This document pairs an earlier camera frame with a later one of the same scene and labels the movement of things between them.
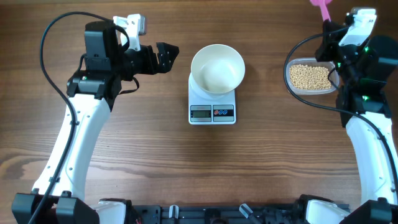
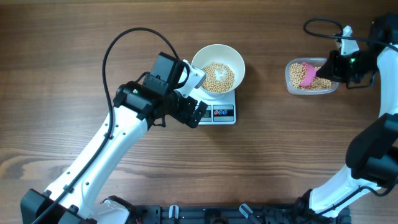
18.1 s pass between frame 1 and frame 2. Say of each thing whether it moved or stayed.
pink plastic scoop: moved
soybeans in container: stayed
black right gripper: moved
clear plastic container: stayed
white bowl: stayed
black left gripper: moved
